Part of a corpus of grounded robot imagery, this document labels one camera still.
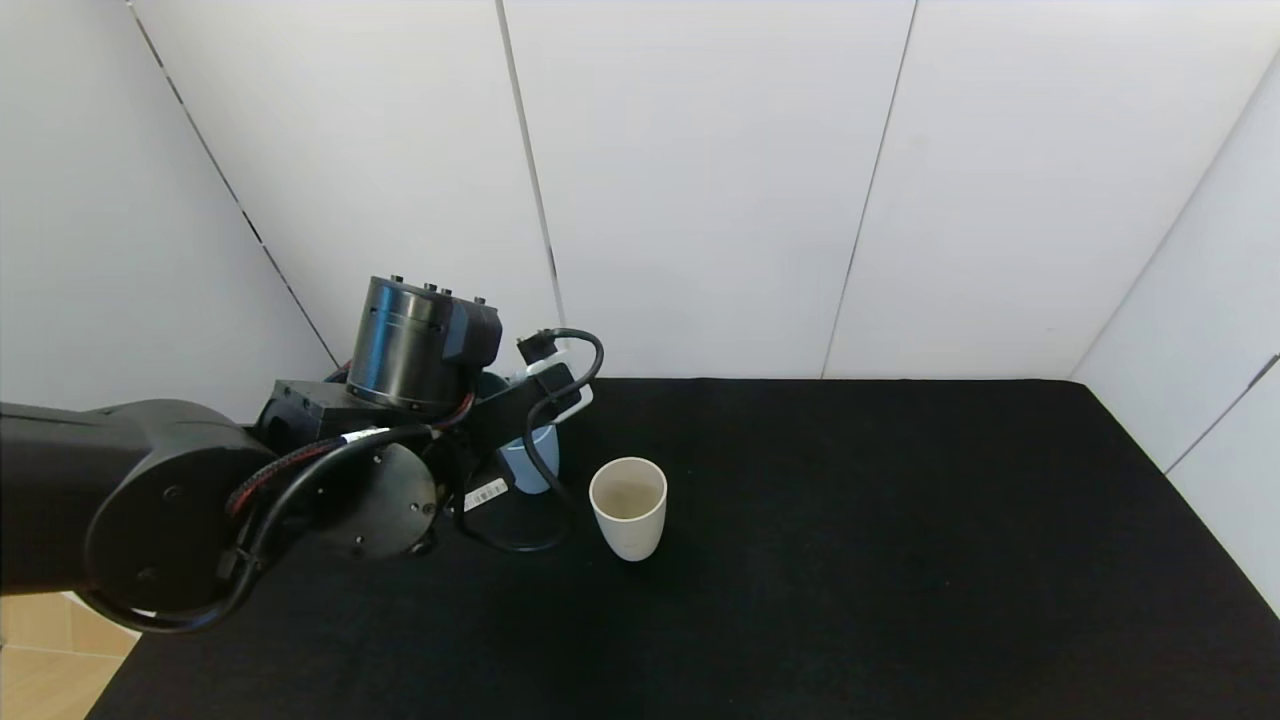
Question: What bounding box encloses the light blue plastic cup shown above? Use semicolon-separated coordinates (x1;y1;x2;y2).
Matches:
498;425;561;495

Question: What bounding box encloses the cream plastic cup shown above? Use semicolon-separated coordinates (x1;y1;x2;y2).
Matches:
589;457;669;562

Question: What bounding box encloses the black table cloth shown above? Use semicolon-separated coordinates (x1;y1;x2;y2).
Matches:
85;377;1280;720

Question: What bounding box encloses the black camera cable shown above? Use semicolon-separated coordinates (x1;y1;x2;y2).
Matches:
455;328;607;554

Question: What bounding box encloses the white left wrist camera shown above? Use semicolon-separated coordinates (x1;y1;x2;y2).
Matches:
510;355;594;427

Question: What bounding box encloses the braided black arm cable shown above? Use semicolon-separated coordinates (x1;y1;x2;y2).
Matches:
226;395;477;517

